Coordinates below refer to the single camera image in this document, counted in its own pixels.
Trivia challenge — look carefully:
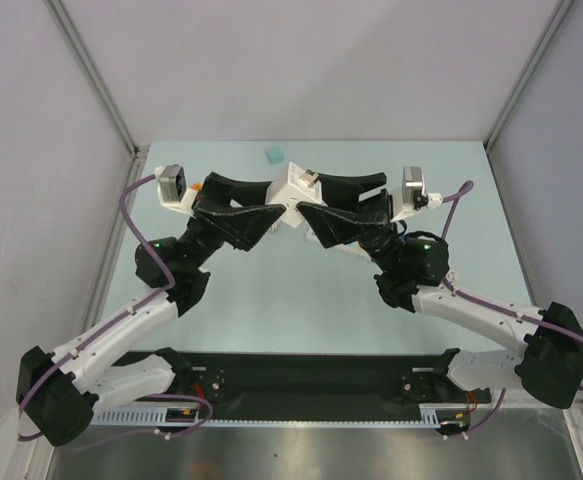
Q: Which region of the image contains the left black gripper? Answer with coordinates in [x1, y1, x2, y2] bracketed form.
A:
[179, 173, 288, 273]

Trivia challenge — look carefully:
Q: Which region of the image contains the white colourful power strip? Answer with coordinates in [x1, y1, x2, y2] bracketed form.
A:
[305, 228, 372, 263]

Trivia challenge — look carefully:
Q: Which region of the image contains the white square socket adapter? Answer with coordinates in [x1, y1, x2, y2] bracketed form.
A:
[265, 162, 324, 228]

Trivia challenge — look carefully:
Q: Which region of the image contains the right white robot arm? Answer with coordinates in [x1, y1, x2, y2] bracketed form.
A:
[296, 167, 583, 409]

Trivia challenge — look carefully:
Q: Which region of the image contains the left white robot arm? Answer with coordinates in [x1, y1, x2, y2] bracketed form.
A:
[16, 165, 286, 447]

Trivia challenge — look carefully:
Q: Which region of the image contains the teal cube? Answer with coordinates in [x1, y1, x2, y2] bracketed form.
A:
[265, 145, 285, 164]

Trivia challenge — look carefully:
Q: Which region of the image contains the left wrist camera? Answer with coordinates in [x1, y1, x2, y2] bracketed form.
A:
[154, 164, 203, 216]

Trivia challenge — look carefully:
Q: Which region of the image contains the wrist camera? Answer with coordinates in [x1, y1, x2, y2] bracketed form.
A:
[390, 166, 443, 223]
[154, 164, 203, 216]

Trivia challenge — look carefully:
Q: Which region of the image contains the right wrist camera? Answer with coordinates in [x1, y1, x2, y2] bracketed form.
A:
[390, 166, 443, 223]

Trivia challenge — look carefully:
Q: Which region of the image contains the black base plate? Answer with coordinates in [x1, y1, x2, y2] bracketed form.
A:
[115, 351, 492, 421]

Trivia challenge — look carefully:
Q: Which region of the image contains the left aluminium frame post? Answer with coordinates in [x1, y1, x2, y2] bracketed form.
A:
[43, 0, 150, 161]

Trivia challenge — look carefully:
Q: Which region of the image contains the aluminium frame post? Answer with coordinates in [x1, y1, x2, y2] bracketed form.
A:
[43, 0, 150, 161]
[483, 0, 577, 151]

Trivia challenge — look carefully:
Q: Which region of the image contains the white slotted cable duct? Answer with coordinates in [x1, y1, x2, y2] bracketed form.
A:
[91, 403, 469, 431]

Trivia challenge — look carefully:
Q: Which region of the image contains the right aluminium frame post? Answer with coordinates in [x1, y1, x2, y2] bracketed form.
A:
[483, 0, 577, 151]

